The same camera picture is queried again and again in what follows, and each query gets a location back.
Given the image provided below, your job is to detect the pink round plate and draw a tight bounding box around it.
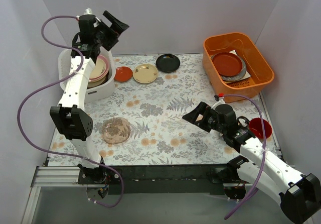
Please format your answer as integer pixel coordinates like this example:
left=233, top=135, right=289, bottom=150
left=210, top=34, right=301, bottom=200
left=90, top=55, right=110, bottom=81

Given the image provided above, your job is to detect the large yellow round plate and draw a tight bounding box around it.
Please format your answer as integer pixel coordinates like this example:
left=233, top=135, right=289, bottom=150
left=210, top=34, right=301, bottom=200
left=87, top=76, right=108, bottom=89

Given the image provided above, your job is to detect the cream plate with flowers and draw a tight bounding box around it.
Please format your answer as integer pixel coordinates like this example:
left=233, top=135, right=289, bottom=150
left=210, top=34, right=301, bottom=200
left=133, top=64, right=158, bottom=84

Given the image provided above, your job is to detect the black round plate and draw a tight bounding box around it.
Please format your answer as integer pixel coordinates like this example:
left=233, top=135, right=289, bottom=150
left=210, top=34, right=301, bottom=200
left=155, top=54, right=181, bottom=73

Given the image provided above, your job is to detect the cream plate black patch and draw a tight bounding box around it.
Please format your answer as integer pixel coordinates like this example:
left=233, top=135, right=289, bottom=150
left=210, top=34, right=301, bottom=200
left=90, top=58, right=106, bottom=80

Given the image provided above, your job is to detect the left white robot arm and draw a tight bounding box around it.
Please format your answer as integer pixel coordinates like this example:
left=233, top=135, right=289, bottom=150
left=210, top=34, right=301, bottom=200
left=50, top=10, right=129, bottom=184

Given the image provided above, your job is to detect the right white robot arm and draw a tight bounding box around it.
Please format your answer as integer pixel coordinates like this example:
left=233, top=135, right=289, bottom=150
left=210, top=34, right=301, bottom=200
left=182, top=102, right=320, bottom=223

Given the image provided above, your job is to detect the grey plate in orange bin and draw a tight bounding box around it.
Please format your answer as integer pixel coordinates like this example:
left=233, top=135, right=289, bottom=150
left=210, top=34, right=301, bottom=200
left=212, top=52, right=247, bottom=81

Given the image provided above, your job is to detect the square board in orange bin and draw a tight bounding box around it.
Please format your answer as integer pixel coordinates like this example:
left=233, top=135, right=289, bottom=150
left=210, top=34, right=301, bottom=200
left=221, top=50, right=251, bottom=87

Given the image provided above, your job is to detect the red plate in orange bin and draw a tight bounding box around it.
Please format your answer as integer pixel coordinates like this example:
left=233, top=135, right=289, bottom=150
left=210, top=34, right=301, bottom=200
left=212, top=52, right=243, bottom=77

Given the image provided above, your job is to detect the orange plastic bin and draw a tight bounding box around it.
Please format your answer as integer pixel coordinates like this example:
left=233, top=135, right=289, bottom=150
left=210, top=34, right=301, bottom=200
left=202, top=32, right=274, bottom=103

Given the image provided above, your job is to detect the red and black mug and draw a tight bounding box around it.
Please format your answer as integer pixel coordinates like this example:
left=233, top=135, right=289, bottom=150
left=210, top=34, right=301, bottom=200
left=237, top=117, right=272, bottom=139

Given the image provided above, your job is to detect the small red plate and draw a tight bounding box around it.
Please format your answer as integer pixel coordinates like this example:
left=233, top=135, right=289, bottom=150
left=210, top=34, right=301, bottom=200
left=114, top=66, right=133, bottom=82

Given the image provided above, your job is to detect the floral table mat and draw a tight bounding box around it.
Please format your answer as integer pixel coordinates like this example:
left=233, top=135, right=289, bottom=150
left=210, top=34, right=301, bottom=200
left=47, top=53, right=280, bottom=166

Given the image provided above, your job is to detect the brown glass bowl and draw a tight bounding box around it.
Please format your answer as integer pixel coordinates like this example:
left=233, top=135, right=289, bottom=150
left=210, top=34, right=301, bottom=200
left=102, top=117, right=131, bottom=144

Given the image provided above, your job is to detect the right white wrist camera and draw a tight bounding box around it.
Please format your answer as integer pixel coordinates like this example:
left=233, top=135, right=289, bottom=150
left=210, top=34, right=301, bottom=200
left=212, top=93, right=225, bottom=109

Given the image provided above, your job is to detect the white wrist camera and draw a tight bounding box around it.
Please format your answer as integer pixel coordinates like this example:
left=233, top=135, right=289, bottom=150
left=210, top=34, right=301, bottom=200
left=212, top=93, right=225, bottom=109
left=83, top=8, right=102, bottom=23

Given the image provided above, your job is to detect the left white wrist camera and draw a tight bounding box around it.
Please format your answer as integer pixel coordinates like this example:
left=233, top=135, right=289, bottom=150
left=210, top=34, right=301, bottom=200
left=83, top=8, right=102, bottom=23

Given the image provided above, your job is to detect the black metal base rail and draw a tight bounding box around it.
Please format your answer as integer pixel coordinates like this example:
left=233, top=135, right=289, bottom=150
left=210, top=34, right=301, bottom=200
left=31, top=163, right=301, bottom=196

